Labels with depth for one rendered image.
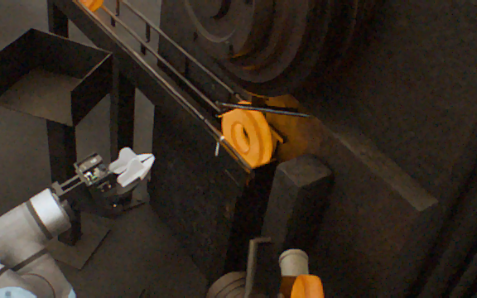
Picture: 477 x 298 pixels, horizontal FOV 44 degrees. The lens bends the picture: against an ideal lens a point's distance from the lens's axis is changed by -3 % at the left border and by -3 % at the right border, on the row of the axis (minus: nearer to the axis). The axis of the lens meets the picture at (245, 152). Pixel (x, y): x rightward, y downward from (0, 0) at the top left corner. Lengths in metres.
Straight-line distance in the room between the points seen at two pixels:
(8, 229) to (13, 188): 1.10
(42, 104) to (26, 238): 0.56
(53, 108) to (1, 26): 1.63
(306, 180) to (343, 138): 0.11
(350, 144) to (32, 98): 0.90
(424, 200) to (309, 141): 0.29
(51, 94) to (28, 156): 0.75
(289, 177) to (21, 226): 0.53
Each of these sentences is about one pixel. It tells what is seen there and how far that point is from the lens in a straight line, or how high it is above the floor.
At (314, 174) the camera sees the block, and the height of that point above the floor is 0.80.
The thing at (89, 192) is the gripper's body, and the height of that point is 0.73.
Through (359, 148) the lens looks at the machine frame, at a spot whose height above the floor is 0.87.
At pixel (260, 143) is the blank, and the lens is 1.31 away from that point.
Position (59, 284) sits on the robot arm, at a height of 0.64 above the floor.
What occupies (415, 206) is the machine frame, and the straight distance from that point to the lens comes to 1.13.
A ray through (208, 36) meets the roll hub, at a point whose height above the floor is 1.01.
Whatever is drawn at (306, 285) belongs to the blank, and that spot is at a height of 0.78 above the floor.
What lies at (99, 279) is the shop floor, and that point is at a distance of 2.00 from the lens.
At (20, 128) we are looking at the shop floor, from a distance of 2.56.
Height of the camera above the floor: 1.61
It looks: 40 degrees down
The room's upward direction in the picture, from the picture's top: 11 degrees clockwise
